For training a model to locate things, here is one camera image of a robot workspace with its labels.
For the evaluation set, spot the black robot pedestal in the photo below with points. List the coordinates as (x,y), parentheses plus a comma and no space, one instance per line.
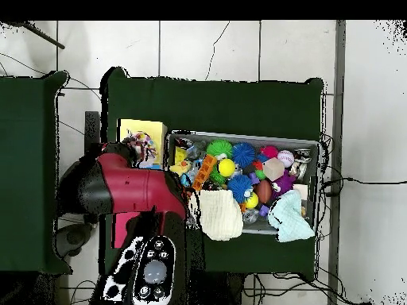
(225,290)

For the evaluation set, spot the white paper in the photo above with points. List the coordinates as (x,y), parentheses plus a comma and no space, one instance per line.
(144,144)

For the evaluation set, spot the wooden box with three holes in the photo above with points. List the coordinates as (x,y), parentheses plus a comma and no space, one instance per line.
(155,127)

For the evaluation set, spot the dark grey rod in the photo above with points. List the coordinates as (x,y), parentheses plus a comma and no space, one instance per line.
(47,38)

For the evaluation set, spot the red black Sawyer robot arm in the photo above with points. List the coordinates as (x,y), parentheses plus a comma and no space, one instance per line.
(133,187)

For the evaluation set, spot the mint knitted cloth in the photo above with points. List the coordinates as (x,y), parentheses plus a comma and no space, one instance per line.
(291,219)

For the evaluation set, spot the green covered side table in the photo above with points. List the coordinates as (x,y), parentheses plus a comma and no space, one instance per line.
(25,159)

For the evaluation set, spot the orange plastic brick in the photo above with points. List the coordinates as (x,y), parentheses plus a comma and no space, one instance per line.
(205,170)

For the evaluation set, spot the green spiky ball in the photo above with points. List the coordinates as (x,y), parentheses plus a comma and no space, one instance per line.
(219,147)

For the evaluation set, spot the shallow mesh bin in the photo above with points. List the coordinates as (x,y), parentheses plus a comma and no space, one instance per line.
(305,149)

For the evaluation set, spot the white baseball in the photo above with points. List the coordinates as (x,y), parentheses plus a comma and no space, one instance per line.
(286,158)

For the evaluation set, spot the yellow ball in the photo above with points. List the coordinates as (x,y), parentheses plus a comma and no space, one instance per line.
(226,167)

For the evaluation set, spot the cream knitted cloth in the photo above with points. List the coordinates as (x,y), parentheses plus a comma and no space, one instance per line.
(219,216)

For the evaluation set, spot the yellow plush toy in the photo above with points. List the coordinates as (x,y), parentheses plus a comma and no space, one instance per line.
(181,165)

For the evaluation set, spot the dark green tablecloth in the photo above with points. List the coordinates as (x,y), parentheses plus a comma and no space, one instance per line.
(222,108)

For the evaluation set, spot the blue spiky ball with eyes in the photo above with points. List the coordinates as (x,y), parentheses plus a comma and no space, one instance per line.
(238,187)

